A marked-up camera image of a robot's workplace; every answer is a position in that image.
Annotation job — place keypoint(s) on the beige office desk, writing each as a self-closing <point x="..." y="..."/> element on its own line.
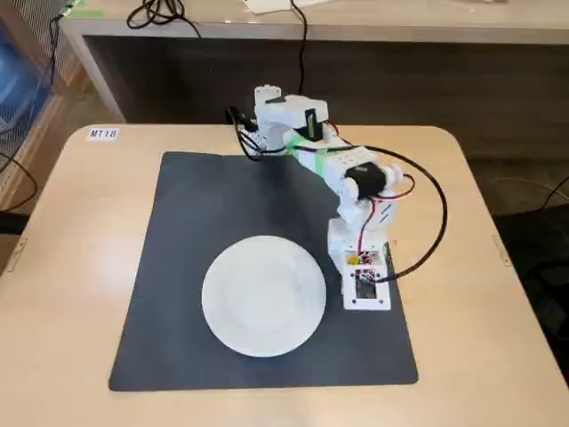
<point x="400" y="26"/>

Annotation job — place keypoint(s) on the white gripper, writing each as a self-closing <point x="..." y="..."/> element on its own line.
<point x="336" y="262"/>

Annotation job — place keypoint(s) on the white MT18 label sticker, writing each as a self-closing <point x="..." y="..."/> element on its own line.
<point x="103" y="134"/>

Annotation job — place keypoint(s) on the pale table edge sticker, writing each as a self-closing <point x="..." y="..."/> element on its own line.
<point x="500" y="249"/>
<point x="15" y="255"/>

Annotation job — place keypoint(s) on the blue plastic container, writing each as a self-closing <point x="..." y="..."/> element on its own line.
<point x="18" y="80"/>

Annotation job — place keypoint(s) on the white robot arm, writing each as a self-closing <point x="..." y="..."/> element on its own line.
<point x="342" y="164"/>

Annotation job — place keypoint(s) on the white paper sheet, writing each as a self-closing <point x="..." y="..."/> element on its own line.
<point x="266" y="4"/>

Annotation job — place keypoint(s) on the dark grey square mat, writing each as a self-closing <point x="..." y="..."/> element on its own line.
<point x="178" y="267"/>

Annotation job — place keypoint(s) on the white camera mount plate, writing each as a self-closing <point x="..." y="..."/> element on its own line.
<point x="366" y="291"/>

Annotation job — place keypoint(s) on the colourful small snack box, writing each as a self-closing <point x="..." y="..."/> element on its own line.
<point x="353" y="258"/>

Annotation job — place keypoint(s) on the black flat bar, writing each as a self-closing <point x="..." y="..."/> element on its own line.
<point x="11" y="222"/>

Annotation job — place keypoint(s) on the white round dish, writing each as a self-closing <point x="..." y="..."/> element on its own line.
<point x="264" y="295"/>

